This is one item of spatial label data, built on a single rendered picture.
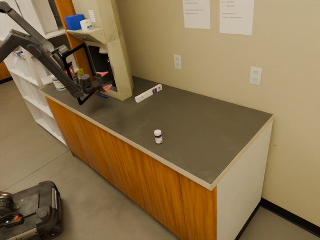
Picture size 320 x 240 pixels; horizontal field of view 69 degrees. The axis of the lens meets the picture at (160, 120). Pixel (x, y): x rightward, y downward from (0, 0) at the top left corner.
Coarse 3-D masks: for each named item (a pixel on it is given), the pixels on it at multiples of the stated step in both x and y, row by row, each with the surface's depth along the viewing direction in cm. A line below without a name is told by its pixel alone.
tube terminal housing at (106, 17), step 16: (80, 0) 159; (96, 0) 148; (112, 0) 162; (96, 16) 156; (112, 16) 159; (112, 32) 163; (112, 48) 167; (112, 64) 171; (128, 64) 194; (128, 80) 186; (112, 96) 195; (128, 96) 191
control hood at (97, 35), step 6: (66, 30) 171; (72, 30) 165; (78, 30) 162; (84, 30) 158; (90, 30) 155; (96, 30) 154; (102, 30) 157; (90, 36) 155; (96, 36) 155; (102, 36) 158; (96, 42) 166; (102, 42) 160
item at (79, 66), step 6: (72, 54) 169; (78, 54) 175; (84, 54) 183; (66, 60) 163; (72, 60) 169; (78, 60) 176; (84, 60) 183; (72, 66) 169; (78, 66) 176; (84, 66) 183; (72, 72) 170; (78, 72) 176; (84, 72) 183; (90, 72) 192; (78, 78) 176; (90, 78) 192; (78, 84) 176; (84, 96) 184
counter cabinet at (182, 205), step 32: (64, 128) 250; (96, 128) 182; (96, 160) 225; (128, 160) 169; (256, 160) 147; (128, 192) 205; (160, 192) 156; (192, 192) 127; (224, 192) 122; (256, 192) 172; (192, 224) 146; (224, 224) 139
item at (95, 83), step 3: (96, 78) 154; (93, 81) 154; (96, 81) 154; (99, 81) 153; (93, 84) 152; (96, 84) 153; (99, 84) 154; (96, 87) 153; (99, 87) 155; (102, 87) 157; (102, 90) 157
